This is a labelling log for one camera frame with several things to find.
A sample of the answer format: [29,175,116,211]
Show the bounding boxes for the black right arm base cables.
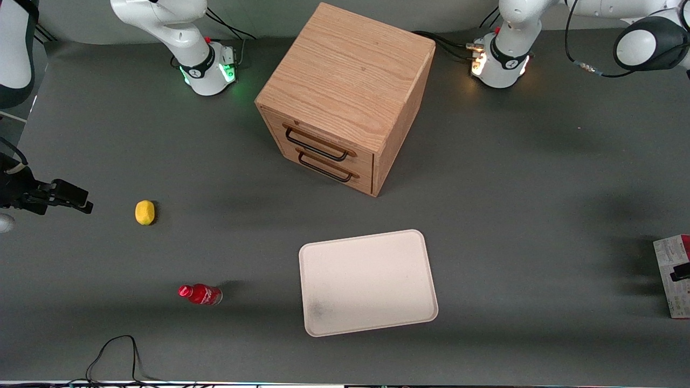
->
[205,8,257,68]

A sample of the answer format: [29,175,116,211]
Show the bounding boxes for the black metal drawer handle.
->
[298,152,354,183]
[285,127,351,162]

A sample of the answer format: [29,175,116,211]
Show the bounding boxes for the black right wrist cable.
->
[0,137,29,167]

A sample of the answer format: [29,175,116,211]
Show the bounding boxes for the black arm base cables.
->
[412,11,499,63]
[205,8,257,68]

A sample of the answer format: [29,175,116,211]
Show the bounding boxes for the red cookie box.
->
[653,234,690,319]

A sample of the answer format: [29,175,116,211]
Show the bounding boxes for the red cola bottle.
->
[178,283,223,307]

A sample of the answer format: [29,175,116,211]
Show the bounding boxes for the white plastic tray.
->
[298,229,439,338]

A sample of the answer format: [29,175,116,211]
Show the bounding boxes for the black left arm hanging cable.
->
[564,0,650,79]

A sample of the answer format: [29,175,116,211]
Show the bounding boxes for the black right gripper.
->
[0,155,94,215]

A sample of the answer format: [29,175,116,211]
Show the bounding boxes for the yellow lemon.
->
[135,200,156,226]

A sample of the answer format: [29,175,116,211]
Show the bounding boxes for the black left arm base cables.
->
[412,11,499,63]

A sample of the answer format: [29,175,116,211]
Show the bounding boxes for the thin black looped cable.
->
[54,335,197,386]

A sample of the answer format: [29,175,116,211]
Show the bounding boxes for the wooden drawer cabinet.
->
[254,2,436,198]

